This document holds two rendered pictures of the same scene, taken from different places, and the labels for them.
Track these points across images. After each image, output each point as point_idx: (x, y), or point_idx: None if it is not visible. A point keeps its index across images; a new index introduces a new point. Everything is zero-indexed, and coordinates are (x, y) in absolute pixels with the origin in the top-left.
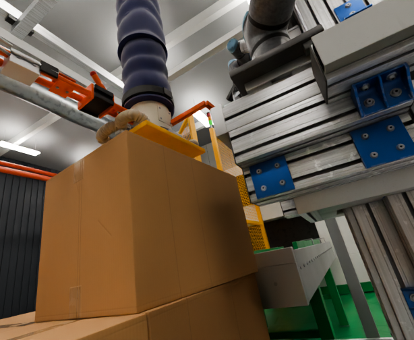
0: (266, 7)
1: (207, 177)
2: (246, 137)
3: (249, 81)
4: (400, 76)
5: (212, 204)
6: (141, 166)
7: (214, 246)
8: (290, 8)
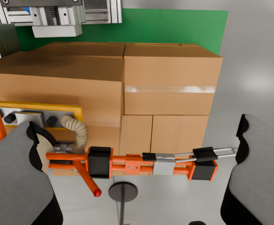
0: None
1: (39, 71)
2: (81, 10)
3: None
4: None
5: (48, 64)
6: (114, 73)
7: (66, 59)
8: None
